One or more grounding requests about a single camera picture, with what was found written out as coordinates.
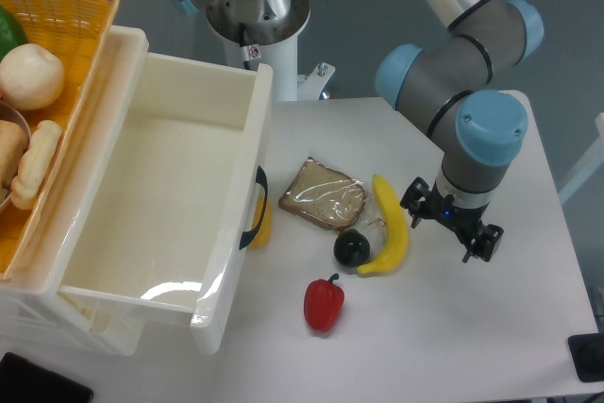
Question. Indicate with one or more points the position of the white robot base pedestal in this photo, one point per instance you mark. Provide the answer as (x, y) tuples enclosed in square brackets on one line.
[(266, 31)]

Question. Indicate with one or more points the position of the metal bowl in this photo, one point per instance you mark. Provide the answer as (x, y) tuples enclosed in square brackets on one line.
[(8, 113)]

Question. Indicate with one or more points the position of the wrapped bread slice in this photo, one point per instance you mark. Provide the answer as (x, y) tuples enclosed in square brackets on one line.
[(329, 198)]

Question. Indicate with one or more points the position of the yellow woven basket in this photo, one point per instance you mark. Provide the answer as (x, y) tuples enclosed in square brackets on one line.
[(75, 31)]

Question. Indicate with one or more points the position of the dark mangosteen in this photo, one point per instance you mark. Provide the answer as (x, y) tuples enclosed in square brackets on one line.
[(351, 248)]

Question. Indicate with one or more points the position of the yellow banana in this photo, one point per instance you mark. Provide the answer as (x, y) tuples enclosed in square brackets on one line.
[(394, 250)]

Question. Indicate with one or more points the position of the green fruit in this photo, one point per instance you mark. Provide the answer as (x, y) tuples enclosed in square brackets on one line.
[(12, 33)]

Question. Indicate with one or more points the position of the white open drawer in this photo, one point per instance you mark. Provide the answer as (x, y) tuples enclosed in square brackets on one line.
[(165, 238)]

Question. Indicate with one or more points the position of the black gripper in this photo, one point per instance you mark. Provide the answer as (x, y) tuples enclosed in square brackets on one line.
[(480, 241)]

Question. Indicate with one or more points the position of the white drawer cabinet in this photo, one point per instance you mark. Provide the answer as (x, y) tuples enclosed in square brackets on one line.
[(32, 307)]

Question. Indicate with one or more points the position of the bread piece in bowl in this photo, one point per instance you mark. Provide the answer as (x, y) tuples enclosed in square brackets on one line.
[(13, 144)]

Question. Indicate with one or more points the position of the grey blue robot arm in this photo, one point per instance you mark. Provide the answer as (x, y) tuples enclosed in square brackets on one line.
[(444, 93)]

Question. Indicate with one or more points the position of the white round bun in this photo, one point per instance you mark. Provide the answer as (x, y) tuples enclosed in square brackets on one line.
[(31, 77)]

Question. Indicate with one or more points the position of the black device right edge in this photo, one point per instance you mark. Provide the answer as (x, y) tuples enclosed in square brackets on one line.
[(587, 355)]

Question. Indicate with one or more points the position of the red bell pepper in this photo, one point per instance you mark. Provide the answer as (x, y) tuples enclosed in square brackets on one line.
[(323, 302)]

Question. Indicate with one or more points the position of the yellow object behind drawer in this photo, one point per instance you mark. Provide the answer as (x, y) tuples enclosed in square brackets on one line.
[(263, 217)]

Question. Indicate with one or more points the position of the black device bottom left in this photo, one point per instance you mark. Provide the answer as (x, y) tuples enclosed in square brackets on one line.
[(25, 381)]

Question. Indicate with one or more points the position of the beige pastry stick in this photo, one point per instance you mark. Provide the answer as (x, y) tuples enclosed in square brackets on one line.
[(34, 164)]

